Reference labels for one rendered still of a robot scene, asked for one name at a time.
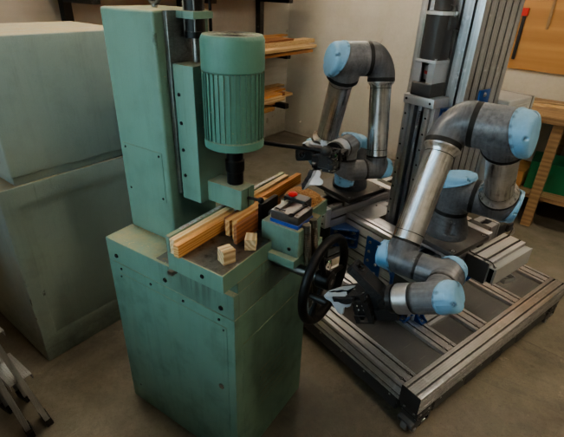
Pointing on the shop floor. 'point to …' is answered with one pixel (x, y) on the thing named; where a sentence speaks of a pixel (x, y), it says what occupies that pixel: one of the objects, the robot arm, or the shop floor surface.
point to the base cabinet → (211, 355)
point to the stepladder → (3, 369)
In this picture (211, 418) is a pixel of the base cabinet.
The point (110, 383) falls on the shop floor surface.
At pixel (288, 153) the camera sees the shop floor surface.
